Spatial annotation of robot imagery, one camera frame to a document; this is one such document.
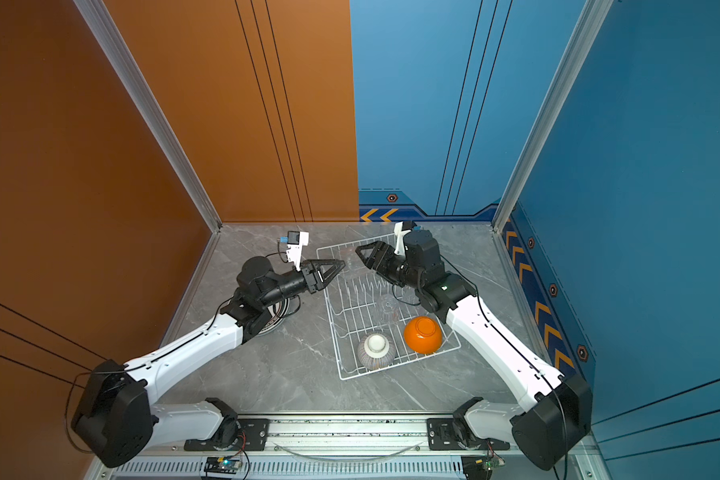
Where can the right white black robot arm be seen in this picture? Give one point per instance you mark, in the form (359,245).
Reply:
(552,412)

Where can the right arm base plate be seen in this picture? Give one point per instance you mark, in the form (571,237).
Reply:
(448,433)

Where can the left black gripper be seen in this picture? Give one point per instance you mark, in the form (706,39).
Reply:
(319,264)

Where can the white ribbed bowl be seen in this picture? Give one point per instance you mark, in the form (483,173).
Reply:
(375,352)

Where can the aluminium front rail frame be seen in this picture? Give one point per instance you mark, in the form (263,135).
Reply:
(349,446)

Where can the green rimmed white plate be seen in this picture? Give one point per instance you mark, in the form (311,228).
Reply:
(276,318)

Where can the orange bowl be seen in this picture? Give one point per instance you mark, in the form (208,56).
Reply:
(423,335)

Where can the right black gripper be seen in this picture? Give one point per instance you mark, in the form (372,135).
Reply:
(381,248)

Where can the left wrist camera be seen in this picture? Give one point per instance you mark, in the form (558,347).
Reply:
(290,247)

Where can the left green circuit board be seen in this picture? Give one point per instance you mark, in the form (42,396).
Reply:
(223,467)

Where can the right green circuit board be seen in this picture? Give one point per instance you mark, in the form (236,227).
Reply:
(481,467)

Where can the clear glass cup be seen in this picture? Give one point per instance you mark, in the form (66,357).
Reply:
(387,309)

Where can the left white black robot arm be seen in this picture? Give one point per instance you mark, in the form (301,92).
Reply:
(120,413)

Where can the green circuit board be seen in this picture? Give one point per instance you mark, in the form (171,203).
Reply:
(481,467)
(223,467)

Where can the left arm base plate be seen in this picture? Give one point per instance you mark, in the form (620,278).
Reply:
(244,434)

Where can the white wire dish rack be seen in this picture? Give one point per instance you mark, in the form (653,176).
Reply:
(350,301)

